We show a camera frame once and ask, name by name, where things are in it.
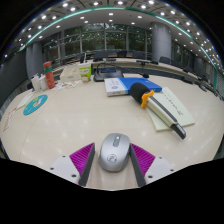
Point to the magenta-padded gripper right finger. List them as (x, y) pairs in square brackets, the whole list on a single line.
[(143, 160)]

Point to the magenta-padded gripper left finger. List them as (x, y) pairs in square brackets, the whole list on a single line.
[(81, 160)]

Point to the silver grey computer mouse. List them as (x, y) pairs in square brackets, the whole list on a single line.
[(114, 153)]

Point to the round teal cartoon mouse pad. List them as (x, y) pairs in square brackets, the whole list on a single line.
[(35, 104)]

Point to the pale green booklet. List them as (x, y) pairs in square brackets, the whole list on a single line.
[(178, 106)]

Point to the colourful sticker sheet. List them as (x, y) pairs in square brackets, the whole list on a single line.
[(66, 85)]

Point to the blue and white book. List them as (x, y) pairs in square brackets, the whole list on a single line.
[(116, 87)]

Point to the green printed paper cup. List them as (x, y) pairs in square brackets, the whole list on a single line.
[(85, 73)]

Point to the white cardboard box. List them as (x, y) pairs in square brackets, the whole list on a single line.
[(70, 73)]

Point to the dark desk microphone base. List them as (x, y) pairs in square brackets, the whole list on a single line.
[(108, 74)]

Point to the red bottle with green band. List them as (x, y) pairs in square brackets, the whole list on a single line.
[(49, 75)]

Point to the long curved conference desk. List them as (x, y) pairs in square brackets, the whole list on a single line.
[(130, 62)]

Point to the row of dark office chairs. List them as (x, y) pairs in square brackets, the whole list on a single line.
[(100, 54)]

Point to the group of ceiling lights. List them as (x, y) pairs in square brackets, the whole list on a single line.
[(96, 3)]

